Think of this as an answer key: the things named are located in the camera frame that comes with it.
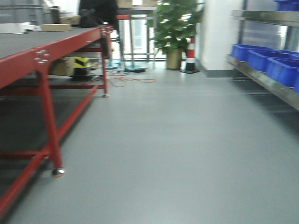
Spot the black bag on table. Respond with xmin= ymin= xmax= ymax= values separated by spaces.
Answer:
xmin=79 ymin=9 xmax=99 ymax=28

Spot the red metal work table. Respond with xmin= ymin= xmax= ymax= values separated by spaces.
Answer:
xmin=0 ymin=25 xmax=113 ymax=216

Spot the yellow black box under table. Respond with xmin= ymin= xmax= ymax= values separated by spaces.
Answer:
xmin=71 ymin=56 xmax=91 ymax=77

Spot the orange cable on floor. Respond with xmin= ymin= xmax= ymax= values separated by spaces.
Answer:
xmin=81 ymin=70 xmax=156 ymax=88

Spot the blue shelf bin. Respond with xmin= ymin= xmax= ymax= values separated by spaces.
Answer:
xmin=247 ymin=50 xmax=299 ymax=72
xmin=231 ymin=44 xmax=276 ymax=62
xmin=265 ymin=58 xmax=299 ymax=88

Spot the red white traffic cone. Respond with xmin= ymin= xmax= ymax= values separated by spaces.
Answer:
xmin=180 ymin=36 xmax=199 ymax=74

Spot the green potted plant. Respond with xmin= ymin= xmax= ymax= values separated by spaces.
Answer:
xmin=146 ymin=0 xmax=205 ymax=70

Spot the flat cardboard box on table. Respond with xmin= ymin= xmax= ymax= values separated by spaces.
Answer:
xmin=40 ymin=24 xmax=71 ymax=32

